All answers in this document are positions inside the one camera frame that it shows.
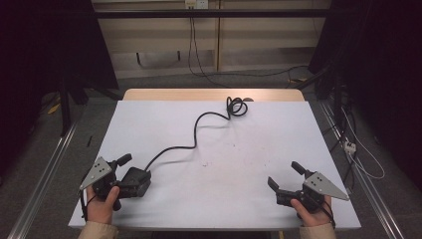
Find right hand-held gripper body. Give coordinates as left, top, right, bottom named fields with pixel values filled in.
left=276, top=170, right=350, bottom=214

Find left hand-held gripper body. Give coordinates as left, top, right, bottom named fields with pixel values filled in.
left=79, top=156, right=124, bottom=212

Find black power adapter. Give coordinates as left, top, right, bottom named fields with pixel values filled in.
left=120, top=166, right=152, bottom=199

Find black adapter cable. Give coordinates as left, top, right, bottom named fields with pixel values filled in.
left=143, top=96, right=249, bottom=172

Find person's right hand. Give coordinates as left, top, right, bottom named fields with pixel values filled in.
left=290, top=194, right=333, bottom=228

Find person's left hand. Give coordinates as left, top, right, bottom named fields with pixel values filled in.
left=86, top=185, right=121, bottom=225

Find white table cover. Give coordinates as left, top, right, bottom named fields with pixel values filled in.
left=68, top=100, right=362, bottom=231

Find white power strip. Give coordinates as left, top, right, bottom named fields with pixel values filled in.
left=343, top=138, right=358, bottom=155

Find black metal stand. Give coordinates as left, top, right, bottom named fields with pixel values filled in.
left=58, top=79, right=90, bottom=137
left=294, top=65, right=346, bottom=134

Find yellow floor tape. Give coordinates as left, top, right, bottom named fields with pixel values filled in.
left=47, top=102, right=62, bottom=116

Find black curtain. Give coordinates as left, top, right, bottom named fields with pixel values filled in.
left=0, top=0, right=119, bottom=173
left=308, top=0, right=422, bottom=192

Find black horizontal bar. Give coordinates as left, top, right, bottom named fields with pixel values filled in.
left=93, top=9, right=332, bottom=20

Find black gripper cord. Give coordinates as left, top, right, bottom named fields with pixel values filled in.
left=79, top=190, right=98, bottom=223
left=312, top=195, right=336, bottom=230

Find black floor cable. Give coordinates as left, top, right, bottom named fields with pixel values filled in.
left=320, top=109, right=358, bottom=185

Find metal floor rail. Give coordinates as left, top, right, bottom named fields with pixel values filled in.
left=317, top=101, right=406, bottom=239
left=6, top=121, right=80, bottom=239

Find white floor cable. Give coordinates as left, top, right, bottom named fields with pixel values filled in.
left=340, top=107, right=386, bottom=180

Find black wall cable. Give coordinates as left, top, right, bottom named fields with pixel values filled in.
left=191, top=17, right=311, bottom=80
left=187, top=17, right=231, bottom=90

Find white wall socket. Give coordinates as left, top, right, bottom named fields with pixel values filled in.
left=184, top=0, right=209, bottom=10

